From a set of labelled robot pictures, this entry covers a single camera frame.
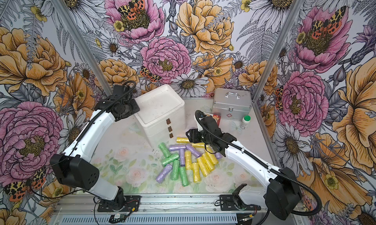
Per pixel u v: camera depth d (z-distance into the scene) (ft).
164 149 2.99
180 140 3.10
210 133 1.74
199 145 3.01
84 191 1.64
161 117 2.63
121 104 1.92
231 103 3.27
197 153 2.93
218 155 2.93
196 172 2.72
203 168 2.74
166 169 2.72
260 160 1.52
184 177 2.65
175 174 2.68
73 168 1.35
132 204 2.43
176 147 3.02
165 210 2.40
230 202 2.45
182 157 2.88
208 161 2.81
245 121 3.19
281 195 1.31
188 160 2.86
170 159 2.86
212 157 2.88
